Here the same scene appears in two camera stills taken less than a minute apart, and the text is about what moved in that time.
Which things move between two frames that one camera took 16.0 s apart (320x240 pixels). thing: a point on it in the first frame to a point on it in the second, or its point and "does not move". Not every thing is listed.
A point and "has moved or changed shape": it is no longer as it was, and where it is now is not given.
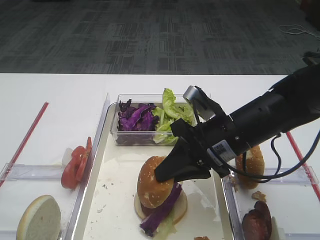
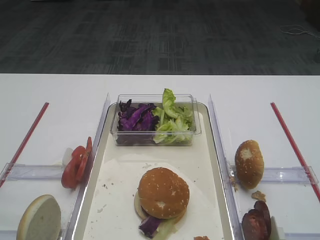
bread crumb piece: x=259 y=195 does not move
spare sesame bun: x=250 y=167 does not move
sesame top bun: x=152 y=192 has moved or changed shape
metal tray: x=107 y=211 does not move
